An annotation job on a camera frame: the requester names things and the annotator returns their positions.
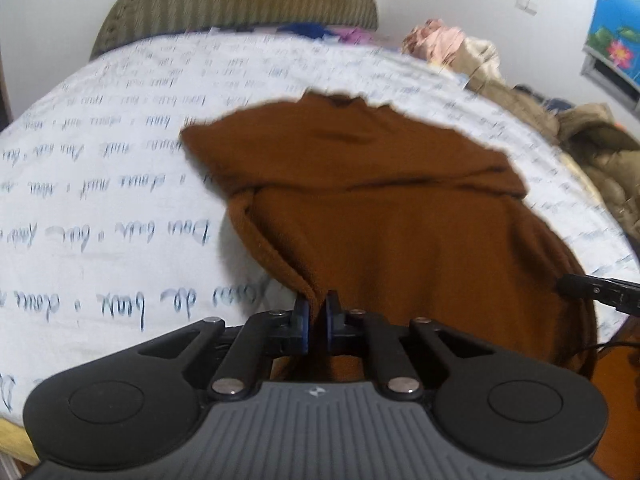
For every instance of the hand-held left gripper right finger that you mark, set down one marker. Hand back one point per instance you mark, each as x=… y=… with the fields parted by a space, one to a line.
x=331 y=321

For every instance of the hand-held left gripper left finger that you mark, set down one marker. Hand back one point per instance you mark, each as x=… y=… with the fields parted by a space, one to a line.
x=301 y=321

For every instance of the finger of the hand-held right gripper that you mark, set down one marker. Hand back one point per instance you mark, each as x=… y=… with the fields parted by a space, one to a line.
x=600 y=291

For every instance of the brown sweater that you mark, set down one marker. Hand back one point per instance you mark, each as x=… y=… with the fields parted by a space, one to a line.
x=400 y=220

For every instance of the pink clothes pile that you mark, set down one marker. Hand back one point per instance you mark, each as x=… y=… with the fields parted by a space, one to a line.
x=437 y=40

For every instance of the khaki padded jacket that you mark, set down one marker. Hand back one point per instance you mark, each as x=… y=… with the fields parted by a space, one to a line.
x=590 y=150

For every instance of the white script-printed bedsheet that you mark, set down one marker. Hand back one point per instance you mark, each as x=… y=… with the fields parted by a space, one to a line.
x=110 y=170

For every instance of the cream quilted jacket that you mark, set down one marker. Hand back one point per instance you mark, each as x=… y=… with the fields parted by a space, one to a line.
x=482 y=62

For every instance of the purple garment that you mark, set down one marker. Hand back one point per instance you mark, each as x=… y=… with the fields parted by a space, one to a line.
x=352 y=36

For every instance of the dark blue garment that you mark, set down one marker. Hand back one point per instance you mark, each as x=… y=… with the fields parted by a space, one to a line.
x=305 y=30

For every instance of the olive striped padded headboard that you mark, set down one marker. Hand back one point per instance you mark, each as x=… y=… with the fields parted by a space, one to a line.
x=240 y=0

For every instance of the colourful wall poster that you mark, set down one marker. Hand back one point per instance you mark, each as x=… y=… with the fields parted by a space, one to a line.
x=615 y=20

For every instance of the white wall switch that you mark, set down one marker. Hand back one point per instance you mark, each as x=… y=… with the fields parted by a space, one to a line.
x=526 y=5

